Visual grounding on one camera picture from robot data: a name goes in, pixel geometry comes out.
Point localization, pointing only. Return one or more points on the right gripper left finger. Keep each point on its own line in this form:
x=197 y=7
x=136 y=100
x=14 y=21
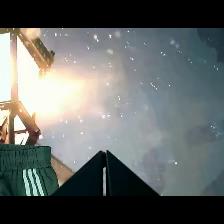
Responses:
x=86 y=180

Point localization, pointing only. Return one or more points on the green shorts with white stripes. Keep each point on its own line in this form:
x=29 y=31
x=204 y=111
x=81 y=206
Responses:
x=20 y=170

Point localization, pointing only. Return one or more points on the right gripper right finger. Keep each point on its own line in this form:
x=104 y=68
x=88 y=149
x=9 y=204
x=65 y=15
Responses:
x=126 y=180

